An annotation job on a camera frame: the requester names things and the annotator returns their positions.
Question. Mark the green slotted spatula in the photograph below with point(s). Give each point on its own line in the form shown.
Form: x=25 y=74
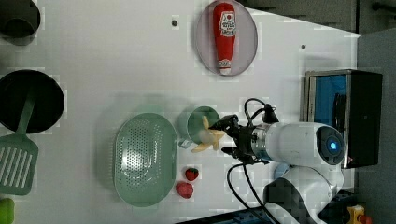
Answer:
x=18 y=155

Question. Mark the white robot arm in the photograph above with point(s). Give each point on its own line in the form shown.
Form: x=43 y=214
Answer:
x=313 y=151

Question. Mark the small black cup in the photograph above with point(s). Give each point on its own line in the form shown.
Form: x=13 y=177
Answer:
x=19 y=21

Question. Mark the blue small plate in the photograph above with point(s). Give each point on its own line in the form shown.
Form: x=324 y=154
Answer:
x=280 y=170

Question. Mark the grey round plate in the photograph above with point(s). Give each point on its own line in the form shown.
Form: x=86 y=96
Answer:
x=245 y=44

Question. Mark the red plush strawberry lower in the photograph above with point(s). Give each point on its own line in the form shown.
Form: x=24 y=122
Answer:
x=184 y=189

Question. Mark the green perforated colander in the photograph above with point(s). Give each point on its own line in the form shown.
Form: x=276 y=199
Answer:
x=144 y=159

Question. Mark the green mug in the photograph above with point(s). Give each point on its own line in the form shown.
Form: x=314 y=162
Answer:
x=190 y=123

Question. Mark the silver toaster oven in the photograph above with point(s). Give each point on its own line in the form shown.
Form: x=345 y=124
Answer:
x=350 y=101

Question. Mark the plush red ketchup bottle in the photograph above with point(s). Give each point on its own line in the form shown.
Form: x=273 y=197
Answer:
x=224 y=29

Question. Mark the red plush strawberry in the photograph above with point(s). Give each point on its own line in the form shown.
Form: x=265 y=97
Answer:
x=184 y=189
x=191 y=174

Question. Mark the red plush strawberry upper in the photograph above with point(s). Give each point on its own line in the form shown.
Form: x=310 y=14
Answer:
x=191 y=174

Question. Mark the plush peeled banana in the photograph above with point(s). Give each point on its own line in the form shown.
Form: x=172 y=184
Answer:
x=209 y=138

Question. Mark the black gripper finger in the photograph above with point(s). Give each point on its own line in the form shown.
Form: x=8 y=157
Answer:
x=228 y=124
x=232 y=151

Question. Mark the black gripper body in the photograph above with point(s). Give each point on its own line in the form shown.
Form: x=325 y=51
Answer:
x=243 y=150

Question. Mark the yellow toy object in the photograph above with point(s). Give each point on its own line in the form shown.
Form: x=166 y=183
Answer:
x=357 y=215

